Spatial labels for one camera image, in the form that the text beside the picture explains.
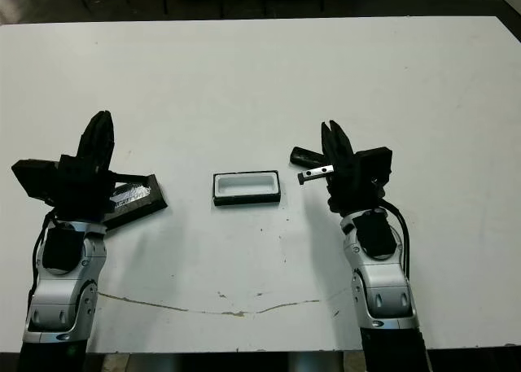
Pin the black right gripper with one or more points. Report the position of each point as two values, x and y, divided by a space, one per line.
354 193

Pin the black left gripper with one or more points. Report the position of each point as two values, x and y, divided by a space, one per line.
81 193

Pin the small black camera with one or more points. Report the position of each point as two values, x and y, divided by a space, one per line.
303 156

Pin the black box lid silver print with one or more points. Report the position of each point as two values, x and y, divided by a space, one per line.
138 203

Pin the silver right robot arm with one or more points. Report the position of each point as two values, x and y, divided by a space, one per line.
382 282

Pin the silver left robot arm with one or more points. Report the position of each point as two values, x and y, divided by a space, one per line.
61 303

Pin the black box base white insert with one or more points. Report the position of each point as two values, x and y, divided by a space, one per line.
244 200

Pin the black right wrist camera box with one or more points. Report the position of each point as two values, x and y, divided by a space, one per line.
372 162

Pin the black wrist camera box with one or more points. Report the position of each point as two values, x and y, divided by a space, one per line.
34 180
372 162

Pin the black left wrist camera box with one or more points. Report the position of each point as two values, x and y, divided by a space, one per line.
34 180

